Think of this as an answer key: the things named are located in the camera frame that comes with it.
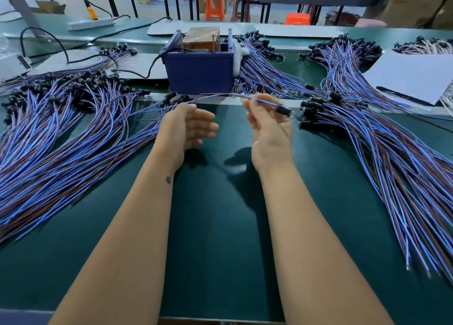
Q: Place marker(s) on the grey metal pole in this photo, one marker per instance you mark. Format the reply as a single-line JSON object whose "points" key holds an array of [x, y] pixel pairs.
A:
{"points": [[20, 4]]}

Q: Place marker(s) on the stack of large cardboard boxes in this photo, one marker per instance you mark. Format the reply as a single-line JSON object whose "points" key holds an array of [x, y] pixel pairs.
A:
{"points": [[421, 1]]}

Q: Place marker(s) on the person's left forearm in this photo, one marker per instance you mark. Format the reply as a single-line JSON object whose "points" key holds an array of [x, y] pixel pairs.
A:
{"points": [[113, 254]]}

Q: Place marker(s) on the orange plug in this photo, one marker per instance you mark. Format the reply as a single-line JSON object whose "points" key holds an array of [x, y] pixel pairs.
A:
{"points": [[93, 12]]}

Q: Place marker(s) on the person's right forearm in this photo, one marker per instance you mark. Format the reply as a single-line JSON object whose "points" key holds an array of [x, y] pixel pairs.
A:
{"points": [[325, 254]]}

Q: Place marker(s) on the person's right hand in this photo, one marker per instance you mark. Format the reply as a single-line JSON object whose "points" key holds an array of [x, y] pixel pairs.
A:
{"points": [[272, 138]]}

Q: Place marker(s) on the black pen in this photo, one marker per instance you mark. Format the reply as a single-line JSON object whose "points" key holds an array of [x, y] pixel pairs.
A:
{"points": [[405, 97]]}

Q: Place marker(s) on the person's left hand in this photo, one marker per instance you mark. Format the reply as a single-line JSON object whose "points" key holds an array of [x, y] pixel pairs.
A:
{"points": [[184, 133]]}

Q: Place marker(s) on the white plastic device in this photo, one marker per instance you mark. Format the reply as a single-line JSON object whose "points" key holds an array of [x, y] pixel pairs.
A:
{"points": [[13, 66]]}

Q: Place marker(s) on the white flat mat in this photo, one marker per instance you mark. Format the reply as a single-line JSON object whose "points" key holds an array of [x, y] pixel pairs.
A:
{"points": [[301, 31], [170, 28], [138, 66]]}

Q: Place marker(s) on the white power strip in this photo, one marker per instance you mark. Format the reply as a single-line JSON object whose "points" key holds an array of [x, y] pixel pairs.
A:
{"points": [[92, 24]]}

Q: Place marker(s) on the orange plastic stool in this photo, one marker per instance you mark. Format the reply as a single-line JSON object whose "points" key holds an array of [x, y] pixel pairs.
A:
{"points": [[214, 7], [298, 19]]}

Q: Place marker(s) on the brown cardboard block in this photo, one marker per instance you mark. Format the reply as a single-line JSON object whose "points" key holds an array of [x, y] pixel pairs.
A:
{"points": [[201, 39]]}

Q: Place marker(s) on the open cardboard box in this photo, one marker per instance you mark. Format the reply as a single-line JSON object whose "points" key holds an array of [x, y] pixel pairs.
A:
{"points": [[49, 7]]}

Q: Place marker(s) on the pink plastic stool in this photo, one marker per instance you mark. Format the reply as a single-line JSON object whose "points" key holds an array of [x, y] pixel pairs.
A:
{"points": [[370, 23]]}

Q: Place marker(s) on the white paper sheet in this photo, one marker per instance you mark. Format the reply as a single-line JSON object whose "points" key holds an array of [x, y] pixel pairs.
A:
{"points": [[412, 77]]}

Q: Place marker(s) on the blue plastic tester box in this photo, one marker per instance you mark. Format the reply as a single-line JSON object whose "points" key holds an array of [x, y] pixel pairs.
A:
{"points": [[198, 73]]}

